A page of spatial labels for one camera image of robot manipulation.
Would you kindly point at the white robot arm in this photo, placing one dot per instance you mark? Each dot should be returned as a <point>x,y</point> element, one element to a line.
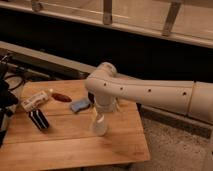
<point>187,105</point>

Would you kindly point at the black bowl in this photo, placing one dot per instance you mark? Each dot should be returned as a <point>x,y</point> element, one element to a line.
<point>91,97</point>

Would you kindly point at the blue sponge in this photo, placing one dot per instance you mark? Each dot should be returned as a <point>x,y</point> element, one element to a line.
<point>79,105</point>

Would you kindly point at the brown red sausage toy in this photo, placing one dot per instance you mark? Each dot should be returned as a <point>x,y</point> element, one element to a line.
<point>60,97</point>

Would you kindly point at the wooden table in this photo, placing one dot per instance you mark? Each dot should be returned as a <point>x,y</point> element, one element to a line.
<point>69,143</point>

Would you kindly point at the white cardboard box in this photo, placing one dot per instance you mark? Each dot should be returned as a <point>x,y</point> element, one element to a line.
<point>35,100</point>

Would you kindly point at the black equipment with cables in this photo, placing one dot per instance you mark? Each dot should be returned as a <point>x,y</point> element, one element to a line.
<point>7,99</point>

